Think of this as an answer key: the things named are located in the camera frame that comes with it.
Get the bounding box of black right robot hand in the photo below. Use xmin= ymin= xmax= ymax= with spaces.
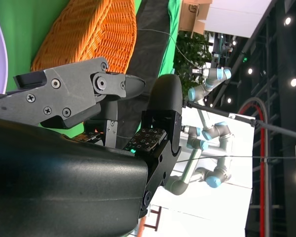
xmin=0 ymin=57 xmax=183 ymax=237

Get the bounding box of orange wicker basket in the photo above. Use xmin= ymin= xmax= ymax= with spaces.
xmin=31 ymin=0 xmax=138 ymax=75

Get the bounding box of brown wooden stand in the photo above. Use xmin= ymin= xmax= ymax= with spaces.
xmin=144 ymin=206 xmax=162 ymax=232

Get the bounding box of green tablecloth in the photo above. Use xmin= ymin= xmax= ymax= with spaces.
xmin=0 ymin=0 xmax=181 ymax=139

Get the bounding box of black backdrop curtain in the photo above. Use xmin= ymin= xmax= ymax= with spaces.
xmin=115 ymin=0 xmax=175 ymax=149

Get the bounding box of green leafy plant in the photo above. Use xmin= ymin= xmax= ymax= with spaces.
xmin=174 ymin=31 xmax=213 ymax=99

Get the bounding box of black pole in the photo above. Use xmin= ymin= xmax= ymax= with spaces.
xmin=182 ymin=101 xmax=296 ymax=141

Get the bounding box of cardboard box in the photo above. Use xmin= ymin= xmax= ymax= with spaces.
xmin=179 ymin=0 xmax=213 ymax=35

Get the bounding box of thin black hanging cable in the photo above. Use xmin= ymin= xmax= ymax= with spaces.
xmin=137 ymin=28 xmax=195 ymax=68

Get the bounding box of red ceiling rail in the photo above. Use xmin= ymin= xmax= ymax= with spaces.
xmin=238 ymin=97 xmax=272 ymax=237

